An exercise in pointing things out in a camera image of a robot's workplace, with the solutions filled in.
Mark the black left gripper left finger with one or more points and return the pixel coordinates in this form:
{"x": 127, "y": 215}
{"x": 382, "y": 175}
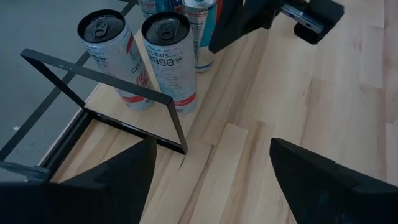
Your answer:
{"x": 93, "y": 202}

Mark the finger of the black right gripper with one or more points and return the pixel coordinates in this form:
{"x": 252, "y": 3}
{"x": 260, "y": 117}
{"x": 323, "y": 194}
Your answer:
{"x": 233, "y": 21}
{"x": 329, "y": 15}

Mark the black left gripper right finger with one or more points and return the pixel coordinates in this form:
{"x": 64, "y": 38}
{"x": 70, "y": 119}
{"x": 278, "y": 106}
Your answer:
{"x": 326, "y": 199}

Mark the tall white black-top can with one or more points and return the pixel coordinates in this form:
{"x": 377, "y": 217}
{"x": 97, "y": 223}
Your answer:
{"x": 172, "y": 71}
{"x": 118, "y": 59}

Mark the wooden shelf with black frame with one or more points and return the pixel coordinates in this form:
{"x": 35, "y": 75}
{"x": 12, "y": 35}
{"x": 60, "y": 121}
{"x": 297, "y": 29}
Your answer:
{"x": 93, "y": 76}

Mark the blue silver energy drink can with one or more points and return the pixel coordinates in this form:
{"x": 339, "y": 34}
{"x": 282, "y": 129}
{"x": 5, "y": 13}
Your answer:
{"x": 155, "y": 6}
{"x": 199, "y": 34}

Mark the black aluminium table frame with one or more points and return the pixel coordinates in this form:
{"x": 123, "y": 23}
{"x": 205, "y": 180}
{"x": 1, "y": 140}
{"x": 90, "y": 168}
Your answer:
{"x": 66, "y": 140}

